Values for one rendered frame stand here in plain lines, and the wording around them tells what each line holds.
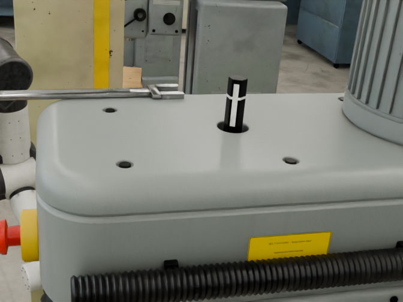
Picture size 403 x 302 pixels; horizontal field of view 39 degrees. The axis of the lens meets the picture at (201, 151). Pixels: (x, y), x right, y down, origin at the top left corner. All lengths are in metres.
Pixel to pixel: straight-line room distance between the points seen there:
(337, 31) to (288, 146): 7.42
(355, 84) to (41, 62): 1.82
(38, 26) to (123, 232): 1.87
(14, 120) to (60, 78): 1.03
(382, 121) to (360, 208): 0.12
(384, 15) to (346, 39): 7.39
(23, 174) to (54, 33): 1.01
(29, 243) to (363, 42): 0.45
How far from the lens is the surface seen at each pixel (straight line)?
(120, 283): 0.55
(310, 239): 0.61
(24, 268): 1.40
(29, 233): 0.67
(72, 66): 2.41
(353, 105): 0.72
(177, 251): 0.57
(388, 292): 0.73
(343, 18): 7.96
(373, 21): 0.69
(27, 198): 1.47
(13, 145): 1.45
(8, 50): 1.39
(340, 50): 8.07
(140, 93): 0.74
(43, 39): 2.38
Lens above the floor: 2.14
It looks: 25 degrees down
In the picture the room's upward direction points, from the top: 5 degrees clockwise
